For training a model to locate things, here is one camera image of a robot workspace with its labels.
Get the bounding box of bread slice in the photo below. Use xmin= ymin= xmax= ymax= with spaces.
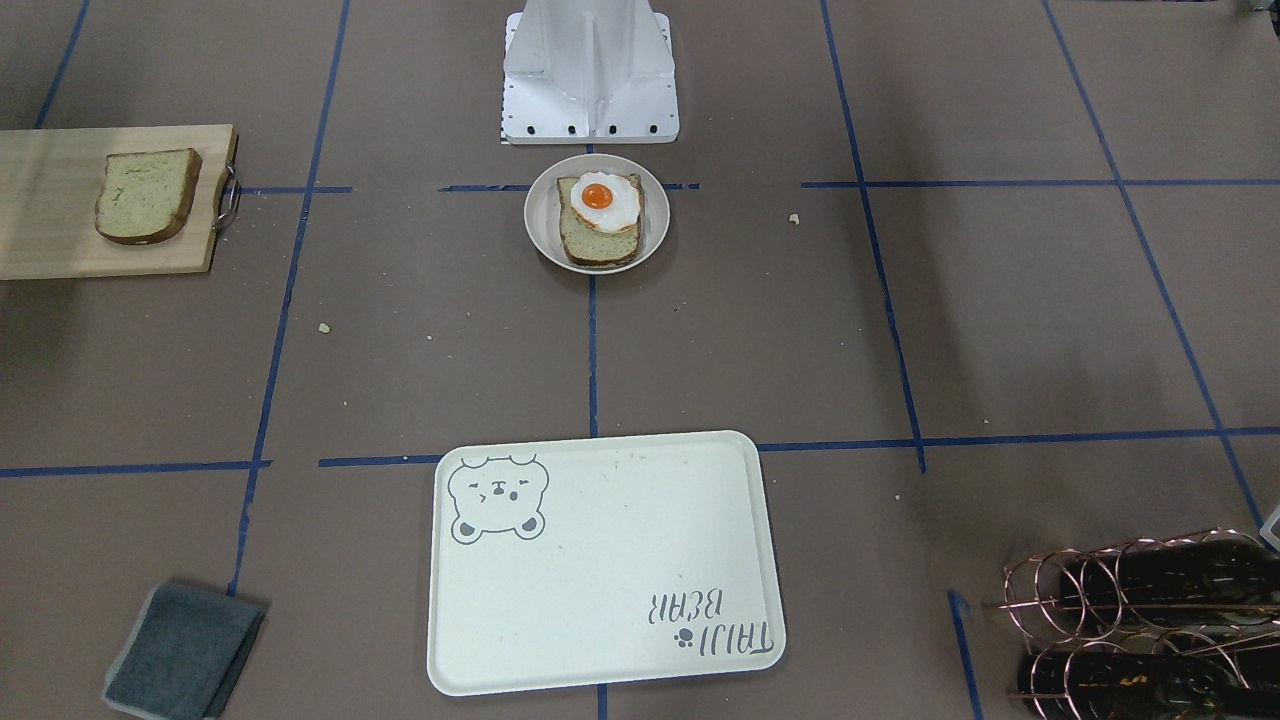
xmin=557 ymin=174 xmax=640 ymax=266
xmin=93 ymin=149 xmax=204 ymax=246

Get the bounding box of cream bear tray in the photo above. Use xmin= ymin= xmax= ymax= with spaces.
xmin=425 ymin=430 xmax=787 ymax=697

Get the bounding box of round beige plate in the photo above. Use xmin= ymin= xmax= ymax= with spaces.
xmin=524 ymin=152 xmax=672 ymax=275

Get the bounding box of fried egg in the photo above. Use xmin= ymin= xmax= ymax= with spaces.
xmin=567 ymin=172 xmax=643 ymax=234

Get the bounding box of dark wine bottle lower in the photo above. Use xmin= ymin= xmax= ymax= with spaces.
xmin=1014 ymin=644 xmax=1279 ymax=719

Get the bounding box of dark wine bottle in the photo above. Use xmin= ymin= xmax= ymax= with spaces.
xmin=1014 ymin=644 xmax=1279 ymax=719
xmin=1059 ymin=536 xmax=1279 ymax=629

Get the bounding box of grey folded cloth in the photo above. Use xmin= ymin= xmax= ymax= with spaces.
xmin=102 ymin=582 xmax=266 ymax=719

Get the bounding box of wooden cutting board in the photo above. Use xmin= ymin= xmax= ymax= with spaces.
xmin=1 ymin=124 xmax=238 ymax=281

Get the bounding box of dark wine bottle upper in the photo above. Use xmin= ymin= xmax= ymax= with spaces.
xmin=1059 ymin=536 xmax=1279 ymax=629

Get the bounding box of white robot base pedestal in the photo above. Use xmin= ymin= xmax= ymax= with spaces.
xmin=500 ymin=1 xmax=681 ymax=145

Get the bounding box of copper wire bottle rack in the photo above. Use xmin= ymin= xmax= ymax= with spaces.
xmin=992 ymin=528 xmax=1279 ymax=719

